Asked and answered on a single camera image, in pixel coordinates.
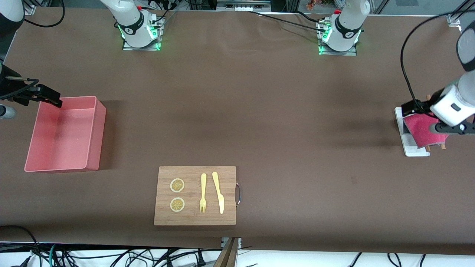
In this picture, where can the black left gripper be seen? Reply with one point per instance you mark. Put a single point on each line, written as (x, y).
(417, 107)

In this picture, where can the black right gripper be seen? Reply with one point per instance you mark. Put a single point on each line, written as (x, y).
(11, 88)

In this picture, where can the pink microfibre cloth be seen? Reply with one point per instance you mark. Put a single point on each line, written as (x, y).
(423, 133)

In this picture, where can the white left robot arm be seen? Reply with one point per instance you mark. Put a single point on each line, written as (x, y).
(345, 33)

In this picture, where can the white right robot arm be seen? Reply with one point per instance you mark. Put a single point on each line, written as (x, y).
(133, 26)

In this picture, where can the white rack base tray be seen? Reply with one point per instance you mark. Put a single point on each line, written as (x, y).
(399, 118)

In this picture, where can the pink plastic bin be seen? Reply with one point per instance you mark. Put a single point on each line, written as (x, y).
(63, 141)

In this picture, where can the brown table cover mat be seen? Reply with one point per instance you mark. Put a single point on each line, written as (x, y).
(282, 111)

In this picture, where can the lemon slice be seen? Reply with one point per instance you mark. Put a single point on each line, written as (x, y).
(177, 185)
(177, 204)

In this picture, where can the yellow plastic fork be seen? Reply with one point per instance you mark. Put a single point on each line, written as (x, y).
(203, 189)

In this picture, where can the wooden cutting board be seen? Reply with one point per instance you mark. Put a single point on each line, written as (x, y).
(193, 217)

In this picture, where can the yellow plastic knife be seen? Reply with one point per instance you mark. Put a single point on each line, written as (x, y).
(219, 193)

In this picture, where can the grey power strip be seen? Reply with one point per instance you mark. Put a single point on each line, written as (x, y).
(243, 5)

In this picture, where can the wooden plank piece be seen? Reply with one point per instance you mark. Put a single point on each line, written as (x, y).
(228, 256)

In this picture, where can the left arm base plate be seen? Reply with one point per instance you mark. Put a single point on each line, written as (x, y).
(337, 53)

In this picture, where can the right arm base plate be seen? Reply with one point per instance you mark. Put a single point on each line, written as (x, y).
(141, 48)

